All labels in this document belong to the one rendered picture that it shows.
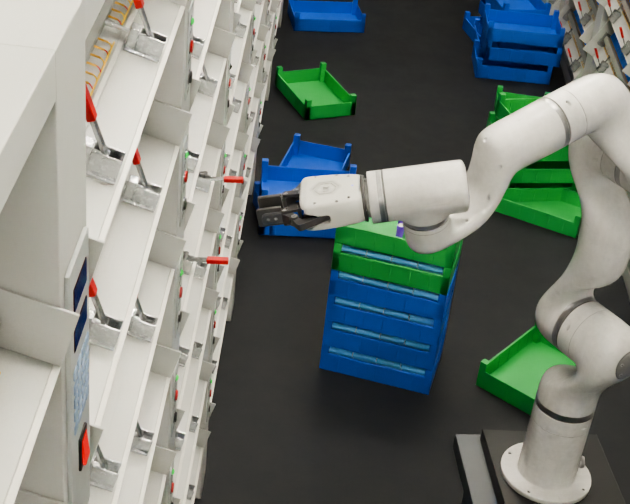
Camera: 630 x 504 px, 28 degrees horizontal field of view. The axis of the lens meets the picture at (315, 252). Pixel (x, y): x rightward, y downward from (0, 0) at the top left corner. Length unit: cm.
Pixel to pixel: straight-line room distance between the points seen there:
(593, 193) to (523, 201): 195
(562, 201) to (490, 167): 228
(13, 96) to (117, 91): 56
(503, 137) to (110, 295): 89
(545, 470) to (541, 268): 141
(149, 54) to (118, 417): 41
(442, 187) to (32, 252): 115
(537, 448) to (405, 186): 83
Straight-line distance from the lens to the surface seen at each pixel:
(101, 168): 115
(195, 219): 218
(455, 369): 344
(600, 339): 241
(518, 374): 346
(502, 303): 373
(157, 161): 157
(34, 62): 79
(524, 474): 266
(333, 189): 198
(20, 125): 73
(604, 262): 235
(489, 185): 205
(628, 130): 218
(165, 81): 159
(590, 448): 281
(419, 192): 195
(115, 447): 143
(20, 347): 93
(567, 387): 248
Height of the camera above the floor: 207
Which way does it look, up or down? 33 degrees down
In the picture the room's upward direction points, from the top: 6 degrees clockwise
